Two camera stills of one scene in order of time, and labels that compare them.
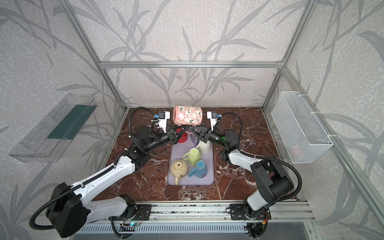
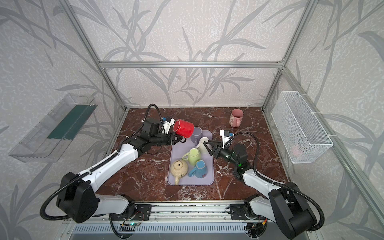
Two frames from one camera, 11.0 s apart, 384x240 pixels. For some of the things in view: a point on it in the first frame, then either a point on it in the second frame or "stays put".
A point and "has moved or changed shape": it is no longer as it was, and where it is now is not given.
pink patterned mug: (187, 115) -> (236, 118)
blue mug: (200, 171) stays put
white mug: (205, 148) stays put
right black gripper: (205, 135) -> (219, 150)
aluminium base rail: (219, 212) stays put
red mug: (184, 137) has moved or changed shape
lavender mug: (195, 140) stays put
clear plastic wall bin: (46, 142) stays put
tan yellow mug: (179, 169) stays put
